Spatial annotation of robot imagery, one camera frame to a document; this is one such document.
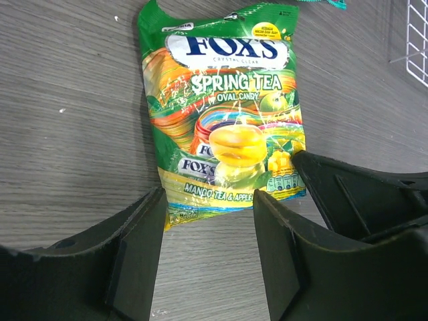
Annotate teal Fox's blossom candy bag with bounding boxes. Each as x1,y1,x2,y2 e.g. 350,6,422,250
298,0,347,10

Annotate white wire dish rack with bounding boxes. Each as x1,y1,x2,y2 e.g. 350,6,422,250
389,0,427,87

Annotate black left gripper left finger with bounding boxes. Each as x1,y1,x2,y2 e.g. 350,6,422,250
1,187,167,320

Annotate green Fox's spring tea bag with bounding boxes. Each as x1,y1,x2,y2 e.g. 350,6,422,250
137,1,306,228

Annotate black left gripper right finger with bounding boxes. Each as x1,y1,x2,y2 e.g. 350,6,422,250
253,191,427,320

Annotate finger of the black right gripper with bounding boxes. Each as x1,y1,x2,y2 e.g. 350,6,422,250
292,150,427,243

